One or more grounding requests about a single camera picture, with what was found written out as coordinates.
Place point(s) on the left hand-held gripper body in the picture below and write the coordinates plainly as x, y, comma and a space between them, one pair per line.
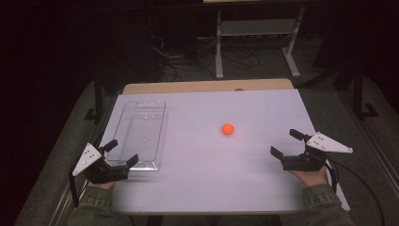
100, 172

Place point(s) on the orange ball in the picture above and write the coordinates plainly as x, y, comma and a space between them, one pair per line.
227, 129

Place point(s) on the aluminium floor rail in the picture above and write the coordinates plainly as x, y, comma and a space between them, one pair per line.
376, 147

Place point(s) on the person's left hand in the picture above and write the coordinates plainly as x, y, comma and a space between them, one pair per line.
100, 186

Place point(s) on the white metal desk frame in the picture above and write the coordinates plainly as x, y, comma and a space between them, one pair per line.
257, 27

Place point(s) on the clear plastic tray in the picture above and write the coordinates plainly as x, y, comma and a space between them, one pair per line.
141, 128

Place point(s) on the person's right hand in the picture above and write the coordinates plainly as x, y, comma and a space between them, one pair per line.
313, 178

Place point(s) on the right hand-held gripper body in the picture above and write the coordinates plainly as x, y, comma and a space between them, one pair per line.
302, 163

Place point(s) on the black metal stand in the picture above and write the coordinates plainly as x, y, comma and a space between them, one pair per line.
98, 94
358, 94

